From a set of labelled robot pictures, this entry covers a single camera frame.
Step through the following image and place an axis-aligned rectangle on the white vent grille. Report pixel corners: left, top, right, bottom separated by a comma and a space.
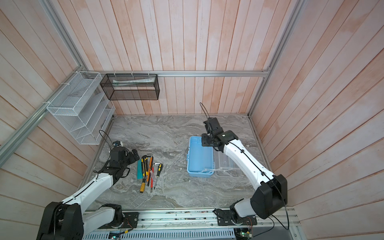
83, 228, 236, 240

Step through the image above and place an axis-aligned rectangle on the blue plastic tool box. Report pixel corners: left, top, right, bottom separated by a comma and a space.
186, 135, 242, 178

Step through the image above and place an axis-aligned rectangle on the teal flat tool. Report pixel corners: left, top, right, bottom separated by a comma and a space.
137, 163, 143, 180

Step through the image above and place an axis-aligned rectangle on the aluminium corner post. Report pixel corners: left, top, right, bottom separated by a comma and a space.
247, 1, 308, 119
39, 0, 87, 70

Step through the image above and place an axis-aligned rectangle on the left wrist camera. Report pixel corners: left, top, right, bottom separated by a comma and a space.
113, 141, 124, 148

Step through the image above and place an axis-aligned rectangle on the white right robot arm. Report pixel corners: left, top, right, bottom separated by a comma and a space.
202, 131, 288, 220

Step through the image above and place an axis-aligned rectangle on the aluminium left wall rail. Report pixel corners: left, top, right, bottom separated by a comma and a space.
1, 66, 85, 167

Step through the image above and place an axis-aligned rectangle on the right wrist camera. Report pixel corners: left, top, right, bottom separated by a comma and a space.
204, 118, 224, 136

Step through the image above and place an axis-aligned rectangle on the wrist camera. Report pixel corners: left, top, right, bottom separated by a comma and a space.
204, 118, 224, 136
113, 141, 124, 148

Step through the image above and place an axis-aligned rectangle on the aluminium corner post right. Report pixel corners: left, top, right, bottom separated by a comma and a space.
247, 1, 308, 119

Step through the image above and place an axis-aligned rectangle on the orange handle tool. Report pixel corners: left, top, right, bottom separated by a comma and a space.
146, 155, 153, 180

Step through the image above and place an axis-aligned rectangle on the white wire mesh shelf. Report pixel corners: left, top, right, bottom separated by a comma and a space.
47, 72, 115, 145

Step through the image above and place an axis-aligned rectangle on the aluminium corner post left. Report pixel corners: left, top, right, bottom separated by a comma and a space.
39, 0, 87, 70

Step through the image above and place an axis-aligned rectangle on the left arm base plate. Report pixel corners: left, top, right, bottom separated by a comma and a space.
99, 212, 139, 230

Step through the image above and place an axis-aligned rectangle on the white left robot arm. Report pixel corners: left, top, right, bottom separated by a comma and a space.
37, 146, 140, 240

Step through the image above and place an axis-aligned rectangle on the yellow black utility knife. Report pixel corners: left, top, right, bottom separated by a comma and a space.
141, 155, 148, 179

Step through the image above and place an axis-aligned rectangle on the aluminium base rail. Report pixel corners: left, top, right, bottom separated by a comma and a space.
96, 208, 301, 233

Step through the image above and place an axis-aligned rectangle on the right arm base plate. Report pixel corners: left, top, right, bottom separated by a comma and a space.
213, 209, 257, 227

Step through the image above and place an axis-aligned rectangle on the aluminium horizontal back rail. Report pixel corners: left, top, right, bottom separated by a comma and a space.
97, 70, 269, 78

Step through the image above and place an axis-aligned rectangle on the black wire mesh basket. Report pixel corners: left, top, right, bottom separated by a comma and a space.
101, 73, 160, 101

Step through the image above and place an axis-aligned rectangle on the yellow black small screwdriver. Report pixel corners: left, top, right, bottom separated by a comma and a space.
154, 163, 163, 189

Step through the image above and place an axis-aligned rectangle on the red handle screwdriver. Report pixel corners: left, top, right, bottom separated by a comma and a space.
150, 167, 156, 193

